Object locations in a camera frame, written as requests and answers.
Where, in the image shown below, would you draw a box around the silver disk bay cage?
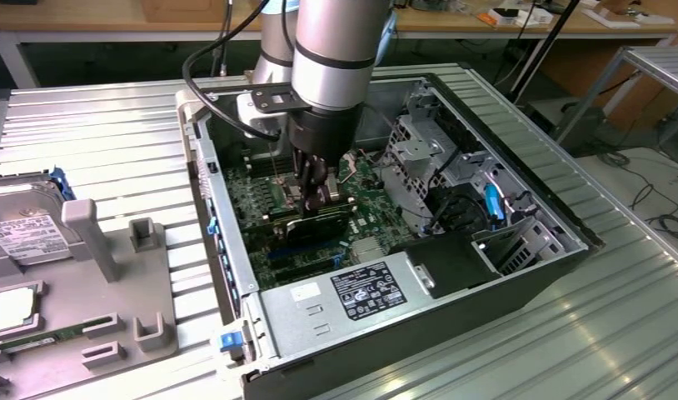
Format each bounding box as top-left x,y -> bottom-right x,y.
380,112 -> 516,218

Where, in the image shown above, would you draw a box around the open black PC case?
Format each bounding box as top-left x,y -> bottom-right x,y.
173,71 -> 602,400

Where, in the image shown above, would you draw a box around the green RAM stick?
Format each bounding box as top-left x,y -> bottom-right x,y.
0,324 -> 89,359

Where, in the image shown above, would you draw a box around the wooden desk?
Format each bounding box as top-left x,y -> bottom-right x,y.
0,0 -> 678,88

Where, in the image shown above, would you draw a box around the silver chipset heat sink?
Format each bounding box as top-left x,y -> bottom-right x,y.
352,239 -> 389,262

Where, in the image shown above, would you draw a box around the black equipment box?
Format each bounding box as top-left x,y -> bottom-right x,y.
524,97 -> 607,151

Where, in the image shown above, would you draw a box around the grey parts rack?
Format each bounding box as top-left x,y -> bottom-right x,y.
0,197 -> 182,400

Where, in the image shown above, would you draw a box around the aluminium frame table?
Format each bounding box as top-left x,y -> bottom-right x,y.
555,43 -> 678,147

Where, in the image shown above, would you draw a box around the thin grey hanging cable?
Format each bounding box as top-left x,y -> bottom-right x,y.
216,0 -> 232,78

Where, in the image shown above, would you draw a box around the silver CPU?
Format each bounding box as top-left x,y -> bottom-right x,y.
0,287 -> 40,334

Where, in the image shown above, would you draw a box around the metal socket cover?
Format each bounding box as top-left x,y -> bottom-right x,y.
337,152 -> 363,185

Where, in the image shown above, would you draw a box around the black plastic air duct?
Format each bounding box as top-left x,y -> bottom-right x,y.
391,232 -> 504,299

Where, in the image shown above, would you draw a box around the thin metal locking lever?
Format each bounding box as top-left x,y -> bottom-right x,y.
268,143 -> 283,181

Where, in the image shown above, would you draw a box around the black floor cables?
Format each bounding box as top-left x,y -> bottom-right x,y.
594,149 -> 678,243

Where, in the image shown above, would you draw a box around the black wire bundle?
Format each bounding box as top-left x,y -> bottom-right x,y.
421,186 -> 491,238

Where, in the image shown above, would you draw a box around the green motherboard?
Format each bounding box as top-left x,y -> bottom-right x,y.
220,143 -> 421,291

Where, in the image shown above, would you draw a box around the flat white item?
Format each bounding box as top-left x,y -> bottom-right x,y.
580,6 -> 643,29

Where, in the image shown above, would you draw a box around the green graphics card black fan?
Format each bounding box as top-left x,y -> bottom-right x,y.
241,206 -> 352,253

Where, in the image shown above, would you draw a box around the blue card retention latch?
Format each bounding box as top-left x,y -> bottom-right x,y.
202,198 -> 244,313

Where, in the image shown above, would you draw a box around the white and black box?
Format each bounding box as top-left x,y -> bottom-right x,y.
491,7 -> 555,26

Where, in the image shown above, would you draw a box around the blue disk wire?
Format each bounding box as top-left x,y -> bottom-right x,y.
481,182 -> 508,229

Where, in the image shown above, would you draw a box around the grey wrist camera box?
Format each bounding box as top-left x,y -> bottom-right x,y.
236,92 -> 289,141

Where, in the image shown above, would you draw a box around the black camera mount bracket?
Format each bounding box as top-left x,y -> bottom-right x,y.
248,82 -> 312,114

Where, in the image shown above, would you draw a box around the hard disk with blue rails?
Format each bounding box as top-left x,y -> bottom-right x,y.
0,165 -> 76,268

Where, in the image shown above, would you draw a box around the thick black camera cable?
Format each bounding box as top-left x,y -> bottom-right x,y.
181,0 -> 284,142

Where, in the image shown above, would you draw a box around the black expansion slot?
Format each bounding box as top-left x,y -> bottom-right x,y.
271,256 -> 340,274
276,266 -> 340,284

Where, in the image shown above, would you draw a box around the blue case latch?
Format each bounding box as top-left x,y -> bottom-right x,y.
216,332 -> 245,353

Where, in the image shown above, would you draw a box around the CPU socket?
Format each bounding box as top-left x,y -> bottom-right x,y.
272,173 -> 347,206

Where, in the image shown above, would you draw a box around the silver vented metal bracket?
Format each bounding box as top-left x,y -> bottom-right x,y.
468,215 -> 571,279

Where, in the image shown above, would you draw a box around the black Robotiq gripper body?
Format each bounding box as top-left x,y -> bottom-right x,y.
284,103 -> 365,164

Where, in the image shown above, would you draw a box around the silver power supply with label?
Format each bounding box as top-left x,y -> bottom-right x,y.
257,252 -> 435,359

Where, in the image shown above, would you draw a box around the black stand pole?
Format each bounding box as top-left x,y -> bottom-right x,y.
508,0 -> 581,103

